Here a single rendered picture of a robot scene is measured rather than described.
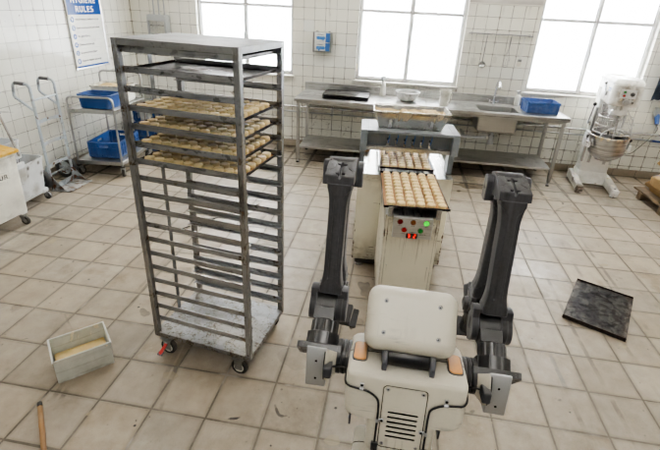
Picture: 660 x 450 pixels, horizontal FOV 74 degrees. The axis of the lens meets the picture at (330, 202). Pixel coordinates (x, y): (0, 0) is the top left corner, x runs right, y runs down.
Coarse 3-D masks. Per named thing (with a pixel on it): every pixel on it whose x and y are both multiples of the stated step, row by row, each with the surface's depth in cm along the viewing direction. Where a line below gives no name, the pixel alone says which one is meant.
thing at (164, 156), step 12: (144, 156) 223; (156, 156) 228; (168, 156) 226; (180, 156) 226; (192, 156) 229; (252, 156) 232; (264, 156) 232; (204, 168) 214; (216, 168) 213; (228, 168) 213; (252, 168) 221
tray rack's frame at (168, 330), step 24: (120, 48) 197; (168, 48) 188; (192, 48) 184; (216, 48) 181; (264, 48) 201; (120, 72) 200; (120, 96) 205; (192, 192) 273; (144, 216) 233; (168, 216) 256; (144, 240) 236; (192, 240) 286; (144, 264) 244; (216, 312) 281; (264, 312) 283; (168, 336) 261; (192, 336) 261; (216, 336) 262; (264, 336) 263; (240, 360) 249
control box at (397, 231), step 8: (400, 216) 265; (408, 216) 266; (400, 224) 266; (408, 224) 266; (416, 224) 265; (432, 224) 264; (392, 232) 269; (400, 232) 268; (408, 232) 268; (416, 232) 267; (424, 232) 267
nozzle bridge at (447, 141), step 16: (368, 128) 321; (384, 128) 323; (448, 128) 332; (368, 144) 328; (384, 144) 329; (400, 144) 328; (416, 144) 327; (432, 144) 326; (448, 144) 325; (448, 160) 332
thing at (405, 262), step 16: (384, 208) 282; (400, 208) 276; (384, 224) 272; (384, 240) 275; (400, 240) 274; (416, 240) 273; (432, 240) 272; (384, 256) 280; (400, 256) 279; (416, 256) 278; (432, 256) 277; (384, 272) 285; (400, 272) 284; (416, 272) 282; (416, 288) 287
